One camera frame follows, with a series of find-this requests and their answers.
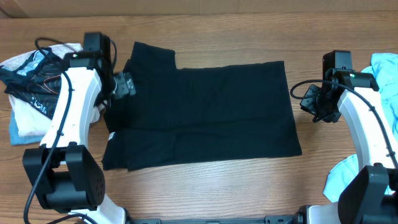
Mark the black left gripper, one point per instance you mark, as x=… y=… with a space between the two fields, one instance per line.
x=125 y=85

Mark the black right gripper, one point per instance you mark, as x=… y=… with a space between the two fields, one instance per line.
x=308 y=106

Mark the black t-shirt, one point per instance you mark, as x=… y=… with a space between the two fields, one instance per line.
x=189 y=115

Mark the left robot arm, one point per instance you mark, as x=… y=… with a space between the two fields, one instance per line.
x=64 y=175

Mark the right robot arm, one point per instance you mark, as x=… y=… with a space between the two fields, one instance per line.
x=371 y=197

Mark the light blue garment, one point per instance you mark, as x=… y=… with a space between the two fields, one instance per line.
x=387 y=84

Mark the black orange patterned garment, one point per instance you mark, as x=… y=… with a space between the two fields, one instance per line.
x=37 y=81

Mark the cream folded garment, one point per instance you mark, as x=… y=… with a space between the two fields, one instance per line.
x=22 y=107

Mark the blue folded garment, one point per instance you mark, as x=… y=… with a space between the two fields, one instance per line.
x=21 y=139

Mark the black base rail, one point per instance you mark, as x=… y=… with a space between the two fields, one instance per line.
x=268 y=219

